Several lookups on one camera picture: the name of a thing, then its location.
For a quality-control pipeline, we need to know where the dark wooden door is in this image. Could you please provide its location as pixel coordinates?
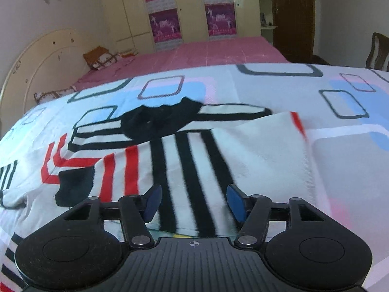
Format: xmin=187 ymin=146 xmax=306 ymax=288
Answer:
xmin=269 ymin=0 xmax=315 ymax=63

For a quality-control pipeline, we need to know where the wooden chair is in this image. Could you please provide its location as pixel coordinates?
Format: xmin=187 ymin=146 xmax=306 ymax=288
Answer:
xmin=365 ymin=32 xmax=389 ymax=71

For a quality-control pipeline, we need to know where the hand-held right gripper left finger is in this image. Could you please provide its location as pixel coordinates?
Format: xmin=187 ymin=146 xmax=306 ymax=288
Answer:
xmin=59 ymin=184 xmax=163 ymax=249

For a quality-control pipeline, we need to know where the orange patterned pillow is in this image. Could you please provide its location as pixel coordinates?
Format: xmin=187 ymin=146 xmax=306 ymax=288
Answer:
xmin=83 ymin=46 xmax=122 ymax=71

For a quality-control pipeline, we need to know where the brown patterned pillow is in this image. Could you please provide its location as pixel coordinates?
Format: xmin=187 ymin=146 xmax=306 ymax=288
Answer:
xmin=33 ymin=86 xmax=78 ymax=104

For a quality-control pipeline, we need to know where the cream wardrobe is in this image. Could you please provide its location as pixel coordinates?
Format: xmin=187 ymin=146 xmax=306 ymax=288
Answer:
xmin=100 ymin=0 xmax=272 ymax=52

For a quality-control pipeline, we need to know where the white black red striped shirt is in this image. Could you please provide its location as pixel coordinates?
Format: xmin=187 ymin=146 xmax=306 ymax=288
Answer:
xmin=0 ymin=97 xmax=317 ymax=286

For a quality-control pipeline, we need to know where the corner shelf with small items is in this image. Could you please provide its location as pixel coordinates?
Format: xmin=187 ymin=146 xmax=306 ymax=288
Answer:
xmin=257 ymin=0 xmax=278 ymax=31

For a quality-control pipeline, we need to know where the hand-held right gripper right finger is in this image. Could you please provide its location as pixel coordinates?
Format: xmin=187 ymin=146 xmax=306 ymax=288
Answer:
xmin=226 ymin=184 xmax=329 ymax=249

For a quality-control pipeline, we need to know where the cream round headboard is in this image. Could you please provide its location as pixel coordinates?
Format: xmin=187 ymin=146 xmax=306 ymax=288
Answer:
xmin=0 ymin=29 xmax=92 ymax=125

